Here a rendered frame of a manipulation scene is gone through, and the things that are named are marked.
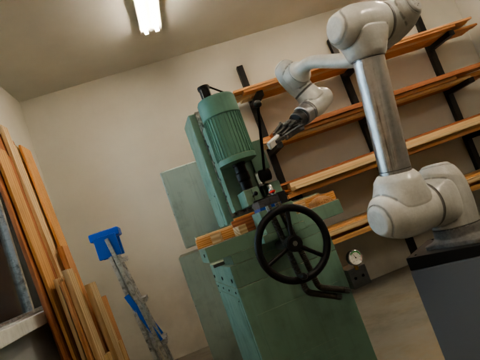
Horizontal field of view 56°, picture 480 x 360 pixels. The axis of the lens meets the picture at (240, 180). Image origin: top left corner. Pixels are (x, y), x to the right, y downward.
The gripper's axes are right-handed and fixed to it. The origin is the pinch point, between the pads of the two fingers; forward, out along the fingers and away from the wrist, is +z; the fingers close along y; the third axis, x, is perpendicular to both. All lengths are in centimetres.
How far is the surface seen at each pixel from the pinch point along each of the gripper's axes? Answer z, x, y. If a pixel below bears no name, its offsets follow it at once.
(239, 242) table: 34.9, -24.9, -0.5
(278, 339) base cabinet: 48, -57, -20
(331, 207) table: -1.7, -30.9, -19.1
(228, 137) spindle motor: 5.1, 2.9, 20.0
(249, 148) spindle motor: 1.0, -4.3, 14.2
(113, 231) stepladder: 44, -41, 92
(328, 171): -148, -135, 94
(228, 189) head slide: 11.3, -21.9, 25.4
